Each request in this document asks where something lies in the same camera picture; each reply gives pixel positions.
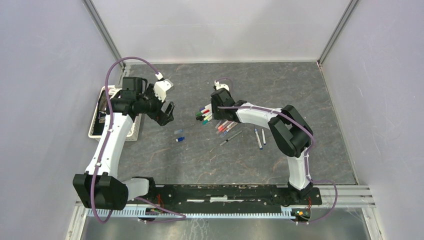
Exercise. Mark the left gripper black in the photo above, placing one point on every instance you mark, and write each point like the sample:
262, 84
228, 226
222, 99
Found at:
150, 93

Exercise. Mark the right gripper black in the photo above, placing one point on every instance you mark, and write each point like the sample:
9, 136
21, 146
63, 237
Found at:
216, 115

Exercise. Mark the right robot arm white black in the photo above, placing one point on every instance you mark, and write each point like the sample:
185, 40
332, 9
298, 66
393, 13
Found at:
292, 135

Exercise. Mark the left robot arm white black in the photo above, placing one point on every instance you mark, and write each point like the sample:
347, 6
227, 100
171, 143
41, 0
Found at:
98, 187

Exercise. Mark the black gel pen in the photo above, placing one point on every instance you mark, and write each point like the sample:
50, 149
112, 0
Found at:
231, 137

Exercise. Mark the black cap white marker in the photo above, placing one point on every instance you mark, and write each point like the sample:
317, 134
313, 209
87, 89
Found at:
205, 116

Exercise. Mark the red cap pink marker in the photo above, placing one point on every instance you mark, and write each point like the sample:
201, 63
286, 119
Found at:
223, 126

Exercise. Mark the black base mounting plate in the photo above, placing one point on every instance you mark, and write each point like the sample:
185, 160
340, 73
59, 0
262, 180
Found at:
229, 199

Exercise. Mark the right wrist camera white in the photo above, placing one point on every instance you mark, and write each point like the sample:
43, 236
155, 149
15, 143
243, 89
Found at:
218, 86

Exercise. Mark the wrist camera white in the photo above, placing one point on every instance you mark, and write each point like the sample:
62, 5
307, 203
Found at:
160, 89
218, 86

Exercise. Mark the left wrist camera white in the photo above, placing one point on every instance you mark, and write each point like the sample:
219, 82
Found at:
160, 89

